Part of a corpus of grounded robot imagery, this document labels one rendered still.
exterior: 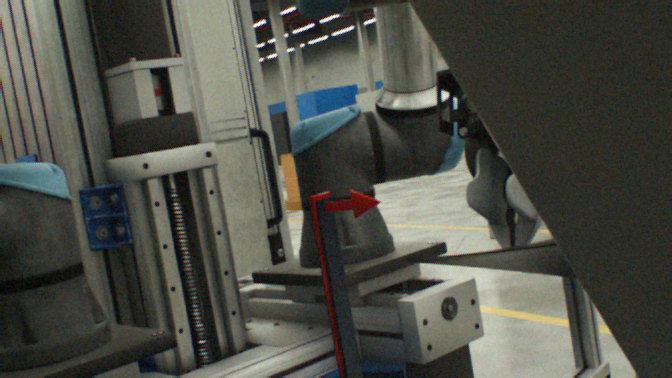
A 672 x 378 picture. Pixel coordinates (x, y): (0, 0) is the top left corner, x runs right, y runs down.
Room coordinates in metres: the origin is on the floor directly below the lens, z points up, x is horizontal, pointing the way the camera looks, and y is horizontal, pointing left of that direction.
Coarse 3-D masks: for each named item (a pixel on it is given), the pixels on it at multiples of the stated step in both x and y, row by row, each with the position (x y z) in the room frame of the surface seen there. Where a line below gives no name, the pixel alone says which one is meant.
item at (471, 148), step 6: (468, 144) 0.76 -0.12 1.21; (474, 144) 0.75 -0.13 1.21; (480, 144) 0.75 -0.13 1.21; (486, 144) 0.75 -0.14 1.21; (492, 144) 0.76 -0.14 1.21; (468, 150) 0.76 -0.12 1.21; (474, 150) 0.75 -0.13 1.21; (492, 150) 0.75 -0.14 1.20; (468, 156) 0.76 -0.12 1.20; (474, 156) 0.75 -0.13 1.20; (468, 162) 0.76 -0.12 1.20; (474, 162) 0.75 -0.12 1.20; (468, 168) 0.76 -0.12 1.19; (474, 168) 0.75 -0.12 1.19; (474, 174) 0.75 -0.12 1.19
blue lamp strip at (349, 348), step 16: (320, 208) 0.73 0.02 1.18; (320, 224) 0.73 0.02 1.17; (336, 240) 0.74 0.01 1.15; (336, 256) 0.74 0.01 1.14; (336, 272) 0.74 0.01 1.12; (336, 288) 0.74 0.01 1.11; (336, 304) 0.73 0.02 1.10; (336, 320) 0.73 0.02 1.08; (352, 320) 0.75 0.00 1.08; (352, 336) 0.74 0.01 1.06; (352, 352) 0.74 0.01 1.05; (352, 368) 0.74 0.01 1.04
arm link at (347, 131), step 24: (312, 120) 1.29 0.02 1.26; (336, 120) 1.29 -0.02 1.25; (360, 120) 1.31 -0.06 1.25; (312, 144) 1.29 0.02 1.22; (336, 144) 1.29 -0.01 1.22; (360, 144) 1.29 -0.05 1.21; (312, 168) 1.29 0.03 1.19; (336, 168) 1.29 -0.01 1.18; (360, 168) 1.30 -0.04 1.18; (312, 192) 1.30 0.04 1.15; (336, 192) 1.29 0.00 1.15; (360, 192) 1.30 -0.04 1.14
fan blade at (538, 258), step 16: (432, 256) 0.64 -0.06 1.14; (448, 256) 0.63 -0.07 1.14; (464, 256) 0.63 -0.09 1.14; (480, 256) 0.62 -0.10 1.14; (496, 256) 0.66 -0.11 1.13; (512, 256) 0.68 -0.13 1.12; (528, 256) 0.69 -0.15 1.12; (544, 256) 0.70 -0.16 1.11; (560, 256) 0.71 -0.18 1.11; (528, 272) 0.76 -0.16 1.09; (544, 272) 0.76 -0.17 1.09; (560, 272) 0.76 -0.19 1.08
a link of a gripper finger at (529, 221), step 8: (512, 176) 0.68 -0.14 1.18; (512, 184) 0.68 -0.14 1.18; (520, 184) 0.69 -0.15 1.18; (512, 192) 0.68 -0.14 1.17; (520, 192) 0.69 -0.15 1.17; (512, 200) 0.68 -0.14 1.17; (520, 200) 0.69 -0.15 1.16; (528, 200) 0.70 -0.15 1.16; (520, 208) 0.69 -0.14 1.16; (528, 208) 0.70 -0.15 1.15; (520, 216) 0.71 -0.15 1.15; (528, 216) 0.70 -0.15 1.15; (536, 216) 0.70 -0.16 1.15; (520, 224) 0.71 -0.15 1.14; (528, 224) 0.71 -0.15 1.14; (536, 224) 0.70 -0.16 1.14; (520, 232) 0.71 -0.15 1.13; (528, 232) 0.70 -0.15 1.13; (536, 232) 0.71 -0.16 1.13; (520, 240) 0.71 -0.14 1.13; (528, 240) 0.70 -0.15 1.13
